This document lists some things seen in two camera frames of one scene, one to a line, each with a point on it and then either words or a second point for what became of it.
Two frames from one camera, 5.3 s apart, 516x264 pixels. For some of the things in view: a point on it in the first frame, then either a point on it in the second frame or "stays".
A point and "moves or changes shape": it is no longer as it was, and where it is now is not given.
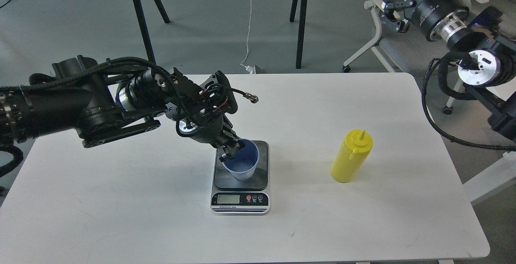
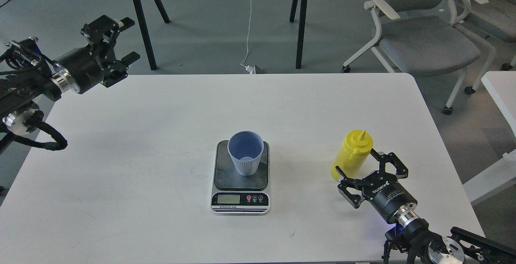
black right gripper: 440,15 → 394,202
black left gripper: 202,110 → 81,71
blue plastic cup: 243,164 moves or changes shape
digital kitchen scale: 231,196 stays
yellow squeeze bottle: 350,156 stays
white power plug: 250,69 stays
